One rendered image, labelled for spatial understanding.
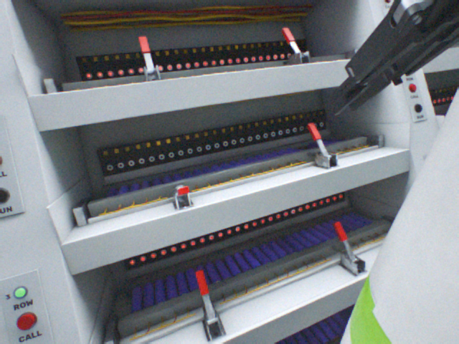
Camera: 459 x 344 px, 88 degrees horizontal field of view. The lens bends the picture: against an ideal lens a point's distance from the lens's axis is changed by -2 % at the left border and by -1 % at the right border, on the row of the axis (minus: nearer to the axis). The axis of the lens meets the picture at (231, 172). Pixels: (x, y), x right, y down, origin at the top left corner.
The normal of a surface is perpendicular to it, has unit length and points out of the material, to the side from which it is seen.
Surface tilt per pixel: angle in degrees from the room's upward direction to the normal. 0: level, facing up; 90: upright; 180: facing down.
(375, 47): 91
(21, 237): 90
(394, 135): 90
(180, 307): 107
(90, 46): 90
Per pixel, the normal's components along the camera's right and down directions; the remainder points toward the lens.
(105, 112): 0.32, 0.18
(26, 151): 0.27, -0.10
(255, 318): -0.15, -0.96
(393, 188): -0.93, 0.22
